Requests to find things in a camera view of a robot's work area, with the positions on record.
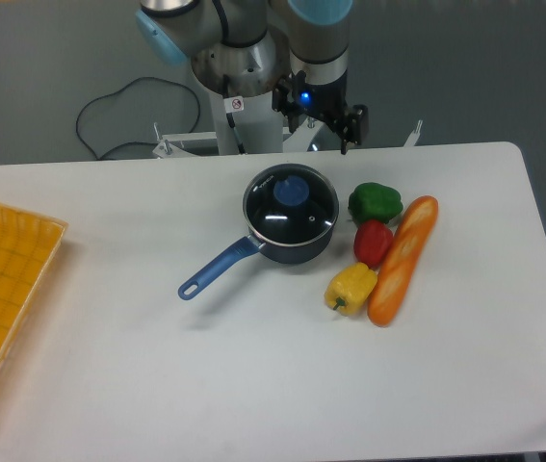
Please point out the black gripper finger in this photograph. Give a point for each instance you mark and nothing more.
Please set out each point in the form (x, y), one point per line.
(352, 126)
(283, 102)

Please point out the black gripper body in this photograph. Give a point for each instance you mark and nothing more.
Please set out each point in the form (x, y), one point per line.
(326, 103)

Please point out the glass lid with blue knob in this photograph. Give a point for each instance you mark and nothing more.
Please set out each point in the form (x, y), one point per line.
(290, 204)

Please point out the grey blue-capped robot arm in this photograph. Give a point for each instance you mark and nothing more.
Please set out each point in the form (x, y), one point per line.
(288, 17)

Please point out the green bell pepper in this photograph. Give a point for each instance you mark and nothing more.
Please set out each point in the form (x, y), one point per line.
(374, 201)

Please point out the red bell pepper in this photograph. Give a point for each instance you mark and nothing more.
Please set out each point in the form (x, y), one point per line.
(372, 242)

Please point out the orange baguette bread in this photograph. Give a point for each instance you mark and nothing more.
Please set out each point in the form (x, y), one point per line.
(396, 271)

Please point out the dark blue saucepan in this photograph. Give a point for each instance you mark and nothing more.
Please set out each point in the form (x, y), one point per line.
(249, 245)

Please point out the yellow bell pepper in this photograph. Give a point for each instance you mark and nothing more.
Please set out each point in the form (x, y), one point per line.
(349, 289)

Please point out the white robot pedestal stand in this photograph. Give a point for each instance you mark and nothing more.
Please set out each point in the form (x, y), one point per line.
(239, 69)

